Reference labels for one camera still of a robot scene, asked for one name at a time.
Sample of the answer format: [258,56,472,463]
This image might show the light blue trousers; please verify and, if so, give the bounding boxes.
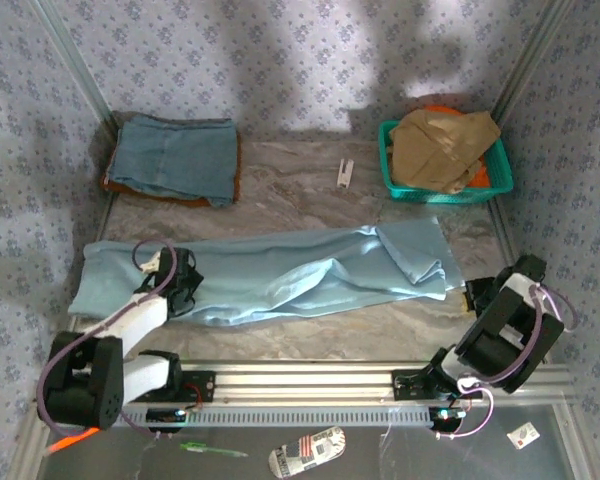
[67,214,465,329]

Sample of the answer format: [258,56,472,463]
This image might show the denim blue trousers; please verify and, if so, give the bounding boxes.
[104,113,241,209]

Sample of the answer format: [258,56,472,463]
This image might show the tan trousers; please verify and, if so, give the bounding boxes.
[387,108,502,194]

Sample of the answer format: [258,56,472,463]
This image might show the teal plastic basket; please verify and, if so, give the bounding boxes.
[378,119,515,205]

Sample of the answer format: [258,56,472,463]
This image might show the left controller board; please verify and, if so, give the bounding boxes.
[146,408,189,434]

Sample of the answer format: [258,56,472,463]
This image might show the controller board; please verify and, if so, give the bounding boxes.
[146,408,189,434]
[428,406,467,434]

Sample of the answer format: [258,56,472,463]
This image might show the right controller board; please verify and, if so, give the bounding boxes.
[428,406,467,434]

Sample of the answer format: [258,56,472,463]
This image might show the white card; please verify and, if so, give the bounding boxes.
[506,422,541,450]

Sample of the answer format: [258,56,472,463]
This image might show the green pen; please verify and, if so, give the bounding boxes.
[179,442,250,459]

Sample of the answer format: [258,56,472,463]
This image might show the orange pen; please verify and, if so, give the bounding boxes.
[46,427,101,455]

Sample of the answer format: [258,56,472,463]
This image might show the newspaper print pouch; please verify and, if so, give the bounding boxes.
[268,426,347,480]

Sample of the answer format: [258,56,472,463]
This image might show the aluminium side rail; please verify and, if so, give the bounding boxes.
[44,192,119,351]
[485,199,554,364]

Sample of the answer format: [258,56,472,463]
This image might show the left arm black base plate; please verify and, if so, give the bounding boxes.
[177,370,217,404]

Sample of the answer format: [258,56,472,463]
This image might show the red wire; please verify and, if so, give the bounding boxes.
[183,383,205,410]

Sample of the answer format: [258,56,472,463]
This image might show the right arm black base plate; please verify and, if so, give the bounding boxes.
[390,368,484,401]

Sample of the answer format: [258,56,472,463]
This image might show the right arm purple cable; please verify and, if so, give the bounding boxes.
[437,284,579,441]

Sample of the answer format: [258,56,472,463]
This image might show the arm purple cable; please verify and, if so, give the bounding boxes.
[34,238,181,441]
[437,284,579,441]

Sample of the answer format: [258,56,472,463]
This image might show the aluminium mounting rail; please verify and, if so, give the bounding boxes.
[32,362,579,407]

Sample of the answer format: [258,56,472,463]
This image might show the grey slotted cable duct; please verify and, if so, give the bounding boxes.
[119,405,434,429]

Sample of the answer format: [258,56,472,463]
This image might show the small white bracket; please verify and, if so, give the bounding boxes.
[335,158,355,189]

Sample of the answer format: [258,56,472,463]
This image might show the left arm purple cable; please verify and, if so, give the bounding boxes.
[34,238,181,441]

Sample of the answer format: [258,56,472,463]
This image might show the aluminium frame post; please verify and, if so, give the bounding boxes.
[7,404,56,480]
[32,0,119,134]
[488,0,579,134]
[552,404,599,480]

